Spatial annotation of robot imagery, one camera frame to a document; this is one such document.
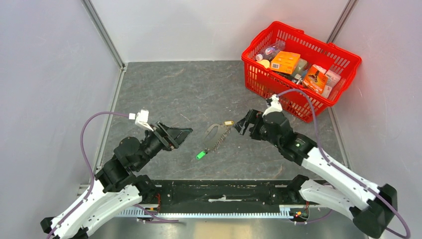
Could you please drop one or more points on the left aluminium frame post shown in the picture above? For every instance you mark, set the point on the left aluminium frame post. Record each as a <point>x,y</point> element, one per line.
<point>96,19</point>

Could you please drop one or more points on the slotted cable duct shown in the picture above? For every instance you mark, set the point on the slotted cable duct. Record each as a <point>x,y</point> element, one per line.
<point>282,213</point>

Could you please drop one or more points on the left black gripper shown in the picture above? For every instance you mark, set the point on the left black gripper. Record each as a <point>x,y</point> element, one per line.
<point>165,133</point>

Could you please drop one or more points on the aluminium frame post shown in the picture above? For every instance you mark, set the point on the aluminium frame post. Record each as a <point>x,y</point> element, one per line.
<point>96,19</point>
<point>345,14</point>

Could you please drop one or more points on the clear plastic bottle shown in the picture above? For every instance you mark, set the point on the clear plastic bottle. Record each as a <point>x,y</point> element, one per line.
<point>270,52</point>

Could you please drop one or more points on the right aluminium frame post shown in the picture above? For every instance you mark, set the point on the right aluminium frame post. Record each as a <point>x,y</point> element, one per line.
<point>345,14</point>

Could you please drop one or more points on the round yellow lid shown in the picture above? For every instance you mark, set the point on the round yellow lid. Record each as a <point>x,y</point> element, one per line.
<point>265,63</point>

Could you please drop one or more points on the orange white product box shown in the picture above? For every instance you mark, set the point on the orange white product box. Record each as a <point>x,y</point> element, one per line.
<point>315,79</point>

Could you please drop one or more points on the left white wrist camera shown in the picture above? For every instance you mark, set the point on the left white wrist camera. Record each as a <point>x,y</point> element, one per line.
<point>141,119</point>

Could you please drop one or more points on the orange cardboard box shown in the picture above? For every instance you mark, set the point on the orange cardboard box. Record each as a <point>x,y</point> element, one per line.
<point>285,62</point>

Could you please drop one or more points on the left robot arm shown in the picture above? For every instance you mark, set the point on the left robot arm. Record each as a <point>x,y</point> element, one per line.
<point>116,187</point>

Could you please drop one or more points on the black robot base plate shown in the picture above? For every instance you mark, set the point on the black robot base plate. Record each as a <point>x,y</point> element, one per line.
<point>222,196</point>

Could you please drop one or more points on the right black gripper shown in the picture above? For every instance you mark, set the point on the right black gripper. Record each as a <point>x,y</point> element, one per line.
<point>254,116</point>

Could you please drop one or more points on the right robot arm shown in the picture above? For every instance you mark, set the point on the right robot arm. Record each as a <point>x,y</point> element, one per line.
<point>367,204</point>

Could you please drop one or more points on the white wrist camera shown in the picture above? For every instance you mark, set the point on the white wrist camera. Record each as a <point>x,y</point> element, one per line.
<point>141,119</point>
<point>273,105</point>

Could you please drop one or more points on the white small box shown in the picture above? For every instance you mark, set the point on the white small box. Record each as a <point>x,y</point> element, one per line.
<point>332,79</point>

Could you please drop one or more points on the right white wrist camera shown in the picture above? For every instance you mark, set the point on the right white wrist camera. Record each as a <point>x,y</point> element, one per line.
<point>273,105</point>

